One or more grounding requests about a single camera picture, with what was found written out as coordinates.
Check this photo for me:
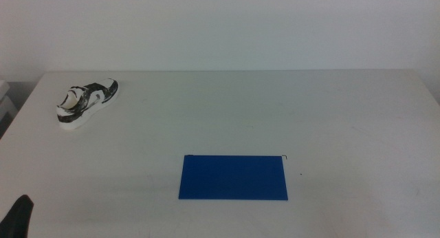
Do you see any black and white sneaker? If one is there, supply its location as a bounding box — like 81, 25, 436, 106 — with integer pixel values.
56, 78, 120, 131

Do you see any blue rectangular mat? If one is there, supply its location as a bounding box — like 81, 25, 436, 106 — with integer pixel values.
178, 154, 289, 201

